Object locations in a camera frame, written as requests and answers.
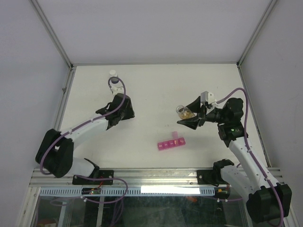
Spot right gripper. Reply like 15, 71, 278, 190
177, 96, 228, 130

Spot clear bottle yellow capsules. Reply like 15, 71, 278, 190
176, 105, 195, 120

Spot pink weekly pill organizer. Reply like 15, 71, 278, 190
157, 131, 186, 151

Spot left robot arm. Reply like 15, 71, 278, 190
36, 93, 134, 184

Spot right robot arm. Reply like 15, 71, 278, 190
177, 98, 292, 224

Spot white capped pill bottle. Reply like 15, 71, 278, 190
109, 70, 119, 84

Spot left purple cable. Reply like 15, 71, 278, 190
39, 77, 127, 175

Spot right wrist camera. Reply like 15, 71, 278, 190
200, 91, 218, 109

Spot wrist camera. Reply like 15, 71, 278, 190
110, 86, 124, 96
200, 91, 218, 109

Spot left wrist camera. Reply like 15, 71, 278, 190
110, 86, 124, 96

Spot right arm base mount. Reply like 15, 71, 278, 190
196, 159, 247, 198

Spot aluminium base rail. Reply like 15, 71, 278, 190
29, 168, 211, 187

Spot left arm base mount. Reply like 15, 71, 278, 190
69, 158, 114, 186

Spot white slotted cable duct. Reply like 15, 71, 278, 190
39, 186, 215, 197

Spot right aluminium frame post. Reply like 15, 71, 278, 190
237, 0, 279, 68

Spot aluminium frame post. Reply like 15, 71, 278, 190
237, 0, 279, 68
29, 0, 73, 70

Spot left aluminium frame post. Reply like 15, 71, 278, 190
29, 0, 73, 70

